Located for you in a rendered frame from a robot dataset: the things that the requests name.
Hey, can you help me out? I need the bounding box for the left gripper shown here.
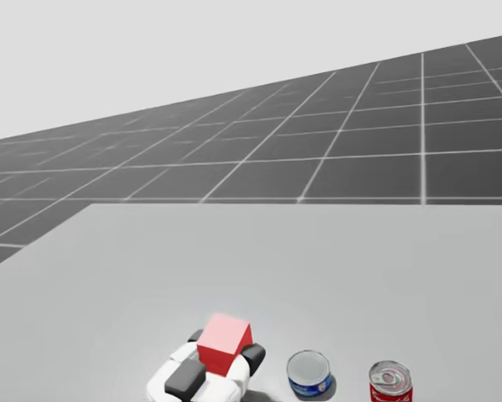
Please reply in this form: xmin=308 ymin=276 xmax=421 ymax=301
xmin=145 ymin=328 xmax=267 ymax=402

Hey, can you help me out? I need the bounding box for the blue flat can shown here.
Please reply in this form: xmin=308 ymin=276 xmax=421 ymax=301
xmin=286 ymin=349 xmax=334 ymax=401

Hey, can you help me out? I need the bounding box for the red and white can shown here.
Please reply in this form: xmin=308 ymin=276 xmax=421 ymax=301
xmin=367 ymin=359 xmax=414 ymax=402

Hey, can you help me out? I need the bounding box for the red cube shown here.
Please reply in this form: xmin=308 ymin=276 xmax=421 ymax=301
xmin=196 ymin=312 xmax=253 ymax=379

